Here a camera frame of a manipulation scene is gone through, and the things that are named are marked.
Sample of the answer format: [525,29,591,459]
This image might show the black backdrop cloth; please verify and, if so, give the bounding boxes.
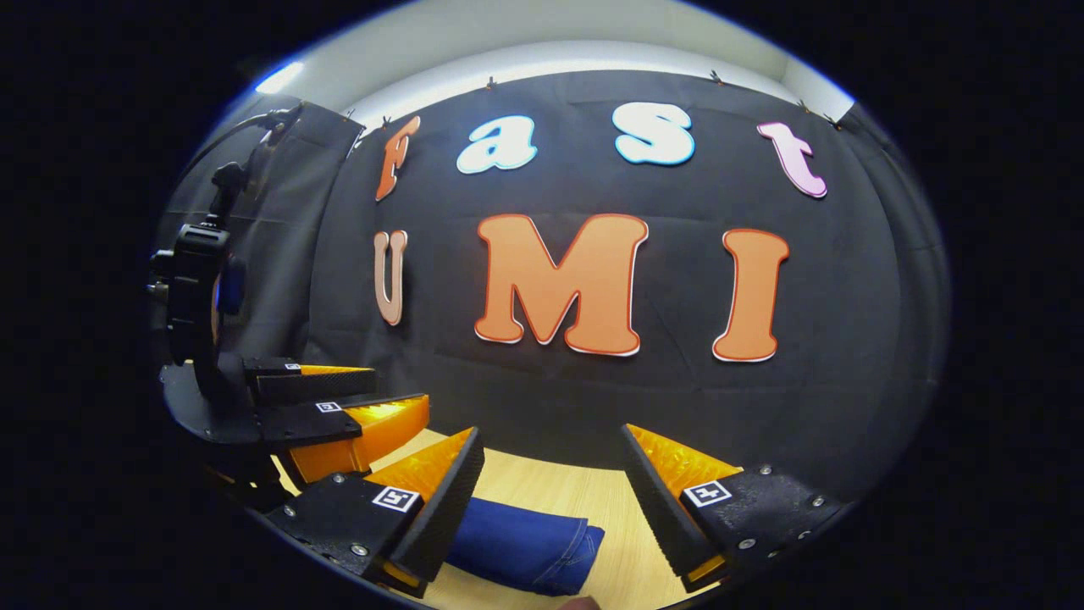
[152,69,954,501]

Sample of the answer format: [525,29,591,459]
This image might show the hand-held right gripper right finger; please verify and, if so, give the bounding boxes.
[621,424,852,594]

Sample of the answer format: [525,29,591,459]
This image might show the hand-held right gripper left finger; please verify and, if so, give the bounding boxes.
[264,426,486,598]

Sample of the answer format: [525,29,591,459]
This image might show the black cable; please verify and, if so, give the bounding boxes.
[182,103,304,183]

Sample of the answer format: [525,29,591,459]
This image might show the blue jeans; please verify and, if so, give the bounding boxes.
[445,496,606,596]

